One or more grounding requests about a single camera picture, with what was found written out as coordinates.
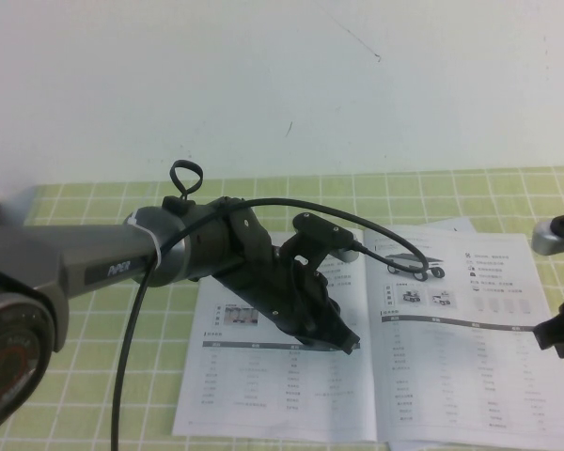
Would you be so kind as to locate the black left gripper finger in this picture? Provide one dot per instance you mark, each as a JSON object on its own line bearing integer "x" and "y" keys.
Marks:
{"x": 345, "y": 329}
{"x": 331, "y": 342}

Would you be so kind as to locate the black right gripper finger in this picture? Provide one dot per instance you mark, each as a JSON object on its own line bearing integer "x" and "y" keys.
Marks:
{"x": 552, "y": 334}

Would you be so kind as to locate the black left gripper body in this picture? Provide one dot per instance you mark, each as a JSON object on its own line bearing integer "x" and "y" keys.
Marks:
{"x": 282, "y": 296}

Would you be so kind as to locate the white product booklet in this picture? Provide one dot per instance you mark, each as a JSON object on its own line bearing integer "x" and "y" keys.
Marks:
{"x": 451, "y": 376}

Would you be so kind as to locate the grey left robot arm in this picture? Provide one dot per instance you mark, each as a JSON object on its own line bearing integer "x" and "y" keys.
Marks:
{"x": 75, "y": 263}

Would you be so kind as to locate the white zip tie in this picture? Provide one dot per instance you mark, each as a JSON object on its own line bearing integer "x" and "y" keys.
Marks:
{"x": 145, "y": 235}

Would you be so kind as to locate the green checked tablecloth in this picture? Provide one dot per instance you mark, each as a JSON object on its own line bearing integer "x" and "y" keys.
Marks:
{"x": 98, "y": 399}

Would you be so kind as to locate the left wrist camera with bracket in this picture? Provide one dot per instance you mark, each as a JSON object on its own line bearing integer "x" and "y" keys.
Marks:
{"x": 319, "y": 230}

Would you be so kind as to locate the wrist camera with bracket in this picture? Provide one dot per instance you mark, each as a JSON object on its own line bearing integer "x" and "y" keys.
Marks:
{"x": 319, "y": 230}
{"x": 550, "y": 239}

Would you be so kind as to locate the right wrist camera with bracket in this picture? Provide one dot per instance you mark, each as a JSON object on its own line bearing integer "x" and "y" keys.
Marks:
{"x": 550, "y": 239}

